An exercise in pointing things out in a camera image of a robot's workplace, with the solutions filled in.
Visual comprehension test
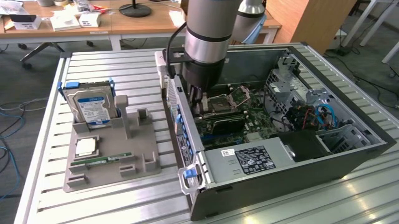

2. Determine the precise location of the white packaging tray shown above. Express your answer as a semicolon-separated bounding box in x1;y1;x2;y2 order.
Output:
50;11;83;32

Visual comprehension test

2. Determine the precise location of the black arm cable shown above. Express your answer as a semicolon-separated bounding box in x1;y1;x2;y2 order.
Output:
165;21;189;79

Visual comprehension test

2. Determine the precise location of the grey parts rack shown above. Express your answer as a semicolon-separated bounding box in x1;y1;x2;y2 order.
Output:
63;94;163;193

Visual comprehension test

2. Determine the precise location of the metal socket cover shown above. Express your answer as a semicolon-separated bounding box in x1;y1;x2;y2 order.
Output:
229;85;253;108

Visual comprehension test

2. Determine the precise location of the silver CPU chip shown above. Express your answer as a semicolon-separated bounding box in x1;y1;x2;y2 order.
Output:
77;138;101;157

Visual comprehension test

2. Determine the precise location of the flat cardboard box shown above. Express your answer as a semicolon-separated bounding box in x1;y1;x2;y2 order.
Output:
0;15;17;33

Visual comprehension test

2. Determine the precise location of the black cable bundle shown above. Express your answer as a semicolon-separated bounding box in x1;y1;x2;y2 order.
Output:
270;105;317;131

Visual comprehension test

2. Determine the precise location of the black open PC case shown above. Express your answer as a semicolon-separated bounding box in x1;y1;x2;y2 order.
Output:
159;42;398;222

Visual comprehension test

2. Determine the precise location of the black chair base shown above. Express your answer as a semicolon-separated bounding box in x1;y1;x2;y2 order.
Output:
19;41;95;69

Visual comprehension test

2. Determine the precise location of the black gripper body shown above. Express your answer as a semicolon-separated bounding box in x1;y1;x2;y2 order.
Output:
182;58;226;94

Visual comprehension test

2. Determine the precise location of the white booklet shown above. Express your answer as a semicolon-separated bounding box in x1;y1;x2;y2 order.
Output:
170;10;189;28

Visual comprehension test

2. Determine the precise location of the wooden desk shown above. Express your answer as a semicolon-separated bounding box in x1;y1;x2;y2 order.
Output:
0;0;284;51

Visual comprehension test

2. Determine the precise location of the red wire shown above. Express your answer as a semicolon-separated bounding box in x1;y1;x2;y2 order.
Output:
305;107;314;128

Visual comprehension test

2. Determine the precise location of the white labelled box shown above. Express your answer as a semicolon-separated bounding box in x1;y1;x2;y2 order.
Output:
78;13;103;28

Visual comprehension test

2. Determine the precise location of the wooden cabinet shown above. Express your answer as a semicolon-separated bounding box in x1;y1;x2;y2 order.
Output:
265;0;360;56

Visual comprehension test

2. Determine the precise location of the grey printed packet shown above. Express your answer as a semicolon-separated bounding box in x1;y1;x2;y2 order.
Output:
75;0;94;12

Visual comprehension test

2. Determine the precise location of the metal disk bay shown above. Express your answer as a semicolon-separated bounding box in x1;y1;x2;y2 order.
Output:
316;123;377;155
265;67;314;117

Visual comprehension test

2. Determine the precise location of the printed paper sheet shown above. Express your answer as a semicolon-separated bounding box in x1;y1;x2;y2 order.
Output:
0;3;27;15

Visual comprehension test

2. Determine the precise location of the CPU socket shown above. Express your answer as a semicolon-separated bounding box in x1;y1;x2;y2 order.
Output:
209;94;234;115

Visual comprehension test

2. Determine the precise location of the grey power supply unit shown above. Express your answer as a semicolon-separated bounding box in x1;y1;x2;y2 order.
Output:
202;137;296;184

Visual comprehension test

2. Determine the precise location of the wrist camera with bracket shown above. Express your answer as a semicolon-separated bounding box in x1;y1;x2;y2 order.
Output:
155;47;194;79

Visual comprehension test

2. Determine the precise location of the hard disk in blue carrier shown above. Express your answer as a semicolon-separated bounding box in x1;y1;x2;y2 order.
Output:
58;78;118;128

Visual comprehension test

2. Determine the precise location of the green motherboard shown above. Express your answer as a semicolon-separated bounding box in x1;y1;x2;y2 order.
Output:
187;79;284;151

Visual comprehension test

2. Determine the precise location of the blue wire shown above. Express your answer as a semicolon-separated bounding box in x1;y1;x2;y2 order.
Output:
314;104;341;129

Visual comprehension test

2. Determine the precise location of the white box with black lid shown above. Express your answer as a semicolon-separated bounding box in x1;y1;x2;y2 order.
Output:
10;14;43;30

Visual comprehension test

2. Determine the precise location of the white metal table frame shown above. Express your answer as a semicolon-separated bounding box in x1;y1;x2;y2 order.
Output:
342;0;399;65

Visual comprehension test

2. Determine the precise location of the white floor cable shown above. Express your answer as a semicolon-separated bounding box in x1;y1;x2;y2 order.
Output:
0;98;49;112

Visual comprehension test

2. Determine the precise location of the black graphics card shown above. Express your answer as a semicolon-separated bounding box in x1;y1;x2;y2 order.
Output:
195;114;248;136

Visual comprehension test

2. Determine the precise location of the white floor box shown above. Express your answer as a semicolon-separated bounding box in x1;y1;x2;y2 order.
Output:
333;29;350;56

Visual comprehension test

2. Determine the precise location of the black lamp base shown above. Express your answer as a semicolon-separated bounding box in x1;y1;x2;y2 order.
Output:
118;0;153;18

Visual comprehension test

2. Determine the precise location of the bare green RAM stick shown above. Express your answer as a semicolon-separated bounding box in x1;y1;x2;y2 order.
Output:
71;153;133;166

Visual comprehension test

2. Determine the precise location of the blue floor cable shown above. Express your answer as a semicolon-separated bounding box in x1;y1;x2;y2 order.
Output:
0;112;26;200

